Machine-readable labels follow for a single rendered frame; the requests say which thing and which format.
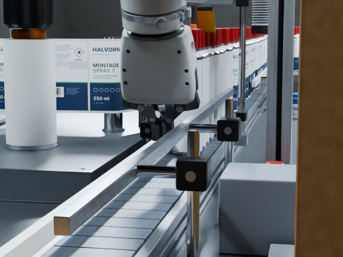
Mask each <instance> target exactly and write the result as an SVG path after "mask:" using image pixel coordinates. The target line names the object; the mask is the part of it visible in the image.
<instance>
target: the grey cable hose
mask: <svg viewBox="0 0 343 257"><path fill-rule="evenodd" d="M252 2H253V4H252V5H253V9H252V10H253V14H252V15H253V16H252V17H253V19H252V20H253V21H252V23H253V24H252V25H251V34H267V29H268V0H253V1H252Z"/></svg>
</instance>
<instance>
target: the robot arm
mask: <svg viewBox="0 0 343 257"><path fill-rule="evenodd" d="M186 1H188V2H195V3H203V2H207V1H209V0H120V5H121V15H122V26H123V27H124V30H123V32H122V37H121V48H120V85H121V93H122V97H123V100H122V106H123V107H125V108H129V109H133V110H138V111H139V112H140V113H141V114H142V115H143V116H144V117H146V118H147V120H148V122H149V123H150V124H151V130H152V140H153V141H157V140H158V139H160V138H161V137H162V136H164V135H165V134H166V133H168V132H169V131H170V130H172V129H173V128H174V127H175V124H174V120H175V119H176V118H177V117H178V116H179V115H180V114H181V113H182V112H183V111H190V110H195V109H198V108H199V106H200V103H201V102H200V99H199V95H198V92H197V90H198V88H199V73H198V64H197V56H196V52H195V45H194V40H193V35H192V32H191V28H190V27H189V26H188V25H184V24H183V21H184V20H185V19H186V17H191V7H186ZM158 104H166V107H165V115H164V117H163V116H162V115H161V113H160V110H159V106H158Z"/></svg>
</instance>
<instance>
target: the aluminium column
mask: <svg viewBox="0 0 343 257"><path fill-rule="evenodd" d="M294 33H295V0H268V29H267V87H266V144H265V162H267V161H281V162H283V163H284V164H286V165H291V147H292V102H293V57H294Z"/></svg>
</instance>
